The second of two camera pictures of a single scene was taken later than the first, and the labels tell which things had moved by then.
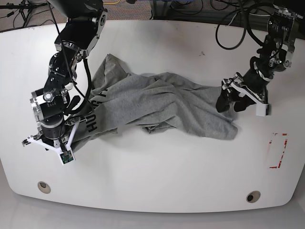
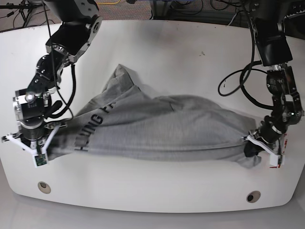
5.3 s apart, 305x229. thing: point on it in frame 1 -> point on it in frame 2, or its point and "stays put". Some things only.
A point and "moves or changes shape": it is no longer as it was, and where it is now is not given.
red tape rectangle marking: [270, 142] stays put
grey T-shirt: [158, 103] moves or changes shape
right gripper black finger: [222, 102] -> [250, 149]
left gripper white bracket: [66, 155] -> [26, 148]
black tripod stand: [25, 8] stays put
